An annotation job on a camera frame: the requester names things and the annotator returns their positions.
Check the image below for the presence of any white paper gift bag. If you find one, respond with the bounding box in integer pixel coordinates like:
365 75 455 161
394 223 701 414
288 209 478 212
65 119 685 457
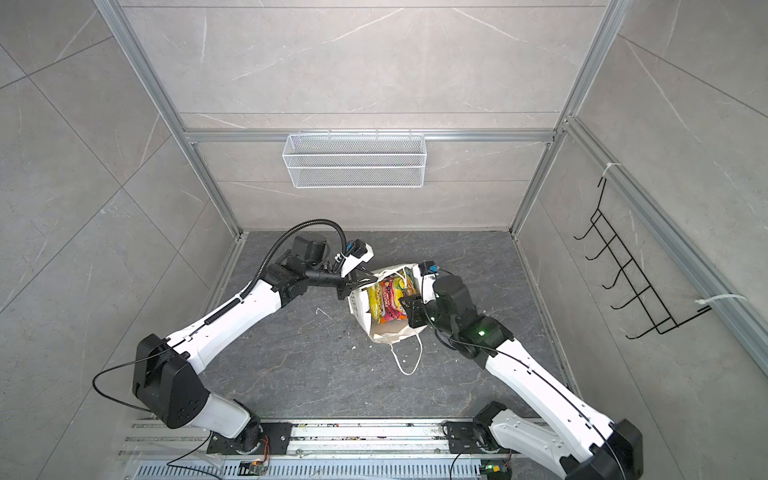
347 263 426 376

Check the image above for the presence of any yellow green snack packet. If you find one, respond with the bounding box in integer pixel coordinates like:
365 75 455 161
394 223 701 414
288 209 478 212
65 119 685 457
366 283 386 324

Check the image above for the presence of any Fox's fruits candy packet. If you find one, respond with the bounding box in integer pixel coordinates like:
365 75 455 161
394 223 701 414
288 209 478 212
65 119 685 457
381 274 417 323

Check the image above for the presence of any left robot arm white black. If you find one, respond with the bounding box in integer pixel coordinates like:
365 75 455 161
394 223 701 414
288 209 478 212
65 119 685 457
127 219 374 449

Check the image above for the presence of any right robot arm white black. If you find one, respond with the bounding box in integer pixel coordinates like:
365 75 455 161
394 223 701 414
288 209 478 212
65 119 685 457
400 275 644 479

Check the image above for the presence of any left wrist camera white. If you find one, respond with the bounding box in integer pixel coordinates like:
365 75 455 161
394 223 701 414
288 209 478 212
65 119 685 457
334 239 374 278

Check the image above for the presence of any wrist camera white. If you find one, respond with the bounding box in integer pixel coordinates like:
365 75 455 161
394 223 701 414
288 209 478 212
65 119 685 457
334 239 374 278
417 260 439 304

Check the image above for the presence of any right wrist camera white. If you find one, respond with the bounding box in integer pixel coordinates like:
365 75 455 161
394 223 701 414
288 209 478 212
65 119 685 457
417 260 439 304

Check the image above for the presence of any white wire mesh basket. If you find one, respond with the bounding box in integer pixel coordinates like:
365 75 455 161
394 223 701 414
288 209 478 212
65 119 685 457
282 133 428 189

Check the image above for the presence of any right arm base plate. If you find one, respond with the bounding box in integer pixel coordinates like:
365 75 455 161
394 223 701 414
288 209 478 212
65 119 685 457
441 421 510 454

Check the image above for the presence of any aluminium rail frame front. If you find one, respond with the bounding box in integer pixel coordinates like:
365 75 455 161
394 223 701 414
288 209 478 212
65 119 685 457
111 418 550 479

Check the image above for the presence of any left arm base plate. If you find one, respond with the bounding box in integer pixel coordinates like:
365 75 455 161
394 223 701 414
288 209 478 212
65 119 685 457
206 422 293 455

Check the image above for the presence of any black wire hook rack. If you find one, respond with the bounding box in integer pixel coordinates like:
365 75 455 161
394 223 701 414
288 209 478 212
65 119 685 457
573 178 713 340

